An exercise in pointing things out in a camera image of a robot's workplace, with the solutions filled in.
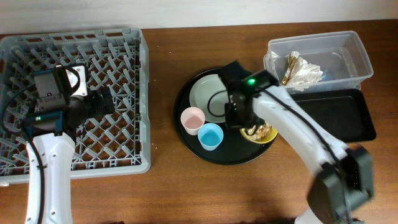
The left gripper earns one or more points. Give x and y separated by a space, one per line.
99 109

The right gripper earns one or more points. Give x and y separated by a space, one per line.
232 121

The food scraps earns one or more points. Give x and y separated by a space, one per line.
258 132

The blue cup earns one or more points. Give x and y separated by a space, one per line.
210 136

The yellow bowl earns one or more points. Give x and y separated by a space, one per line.
266 140

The pink cup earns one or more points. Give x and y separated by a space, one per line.
192 119

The gold foil wrapper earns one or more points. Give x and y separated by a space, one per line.
287 74

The white napkin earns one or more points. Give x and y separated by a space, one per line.
304 73

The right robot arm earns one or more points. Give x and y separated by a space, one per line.
343 177

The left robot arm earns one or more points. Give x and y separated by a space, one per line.
51 140

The grey dishwasher rack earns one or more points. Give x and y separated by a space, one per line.
114 144

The grey plate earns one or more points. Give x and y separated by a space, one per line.
203 90

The round black tray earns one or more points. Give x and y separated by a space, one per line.
234 149

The black rectangular tray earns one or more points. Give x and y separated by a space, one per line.
343 113

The clear plastic bin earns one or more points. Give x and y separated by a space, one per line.
341 56

